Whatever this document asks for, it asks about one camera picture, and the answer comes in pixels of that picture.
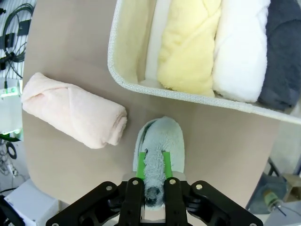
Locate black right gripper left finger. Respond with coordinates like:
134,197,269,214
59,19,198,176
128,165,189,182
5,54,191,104
46,152,148,226

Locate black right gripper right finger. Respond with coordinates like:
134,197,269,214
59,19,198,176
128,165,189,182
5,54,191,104
162,152,264,226

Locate grey-green cone towel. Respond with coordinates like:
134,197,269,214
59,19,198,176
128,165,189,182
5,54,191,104
133,115,185,210

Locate yellow towel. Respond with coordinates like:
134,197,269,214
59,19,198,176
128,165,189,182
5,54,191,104
156,0,223,97

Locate white towel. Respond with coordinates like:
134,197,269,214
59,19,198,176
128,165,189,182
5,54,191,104
212,0,271,103

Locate dark grey towel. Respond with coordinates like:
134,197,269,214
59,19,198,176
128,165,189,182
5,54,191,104
257,0,301,111

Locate white box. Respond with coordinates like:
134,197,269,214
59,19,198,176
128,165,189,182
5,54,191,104
3,178,59,226

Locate pink rolled towel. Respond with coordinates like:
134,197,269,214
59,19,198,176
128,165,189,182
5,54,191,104
21,72,128,149

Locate white device with green light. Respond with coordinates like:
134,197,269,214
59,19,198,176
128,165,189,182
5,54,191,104
0,79,24,142

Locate cream fabric storage bin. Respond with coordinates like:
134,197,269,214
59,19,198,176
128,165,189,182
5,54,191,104
107,0,301,124

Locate black and green cable bundle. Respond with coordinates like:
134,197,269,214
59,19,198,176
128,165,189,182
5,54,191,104
0,2,33,80

